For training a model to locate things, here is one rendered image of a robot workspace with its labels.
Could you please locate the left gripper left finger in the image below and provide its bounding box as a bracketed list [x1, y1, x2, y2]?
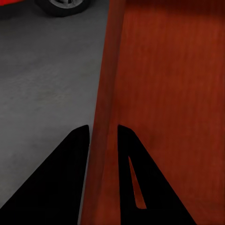
[0, 125, 90, 225]

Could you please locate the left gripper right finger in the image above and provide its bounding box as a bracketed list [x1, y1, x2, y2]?
[118, 125, 196, 225]

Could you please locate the storage box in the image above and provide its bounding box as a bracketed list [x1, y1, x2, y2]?
[80, 0, 225, 225]

